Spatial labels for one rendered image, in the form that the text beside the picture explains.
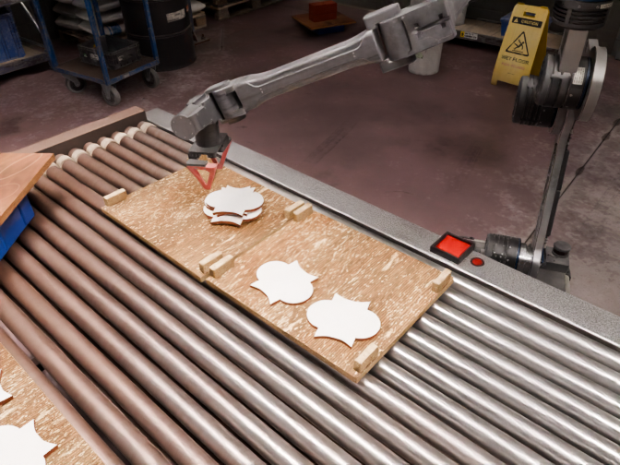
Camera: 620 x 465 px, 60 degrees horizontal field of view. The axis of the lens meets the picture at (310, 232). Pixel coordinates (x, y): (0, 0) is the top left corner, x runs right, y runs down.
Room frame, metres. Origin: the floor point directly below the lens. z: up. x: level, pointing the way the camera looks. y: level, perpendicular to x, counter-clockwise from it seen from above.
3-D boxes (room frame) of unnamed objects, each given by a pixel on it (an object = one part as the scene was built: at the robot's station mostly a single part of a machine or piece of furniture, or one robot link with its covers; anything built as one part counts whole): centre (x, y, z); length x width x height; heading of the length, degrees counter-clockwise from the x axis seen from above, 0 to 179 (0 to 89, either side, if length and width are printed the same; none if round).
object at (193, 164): (1.10, 0.24, 1.08); 0.07 x 0.07 x 0.09; 80
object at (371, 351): (0.64, -0.10, 0.95); 0.06 x 0.02 x 0.03; 138
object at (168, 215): (1.14, 0.27, 0.93); 0.41 x 0.35 x 0.02; 47
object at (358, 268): (0.87, -0.04, 0.93); 0.41 x 0.35 x 0.02; 48
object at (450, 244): (0.98, -0.33, 0.92); 0.06 x 0.06 x 0.01; 48
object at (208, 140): (1.13, 0.23, 1.15); 0.10 x 0.07 x 0.07; 170
